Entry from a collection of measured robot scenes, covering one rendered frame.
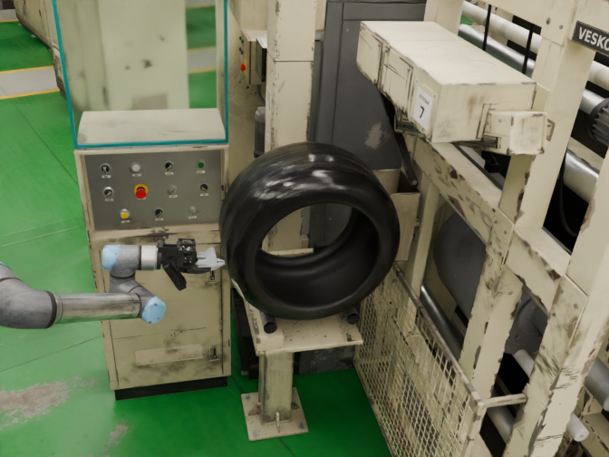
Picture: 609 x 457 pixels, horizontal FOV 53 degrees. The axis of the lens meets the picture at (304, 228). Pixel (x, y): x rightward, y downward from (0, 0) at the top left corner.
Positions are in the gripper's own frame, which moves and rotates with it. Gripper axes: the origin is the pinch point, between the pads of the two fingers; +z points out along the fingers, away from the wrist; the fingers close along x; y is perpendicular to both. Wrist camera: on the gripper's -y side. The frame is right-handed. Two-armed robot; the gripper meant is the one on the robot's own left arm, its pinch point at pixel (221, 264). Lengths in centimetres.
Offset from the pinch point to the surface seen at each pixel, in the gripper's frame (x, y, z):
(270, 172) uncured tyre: -0.9, 33.2, 10.7
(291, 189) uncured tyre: -9.9, 32.6, 15.2
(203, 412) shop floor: 40, -109, 8
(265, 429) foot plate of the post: 24, -105, 33
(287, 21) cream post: 27, 71, 16
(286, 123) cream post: 27, 38, 21
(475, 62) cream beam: -19, 76, 54
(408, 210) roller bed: 20, 11, 69
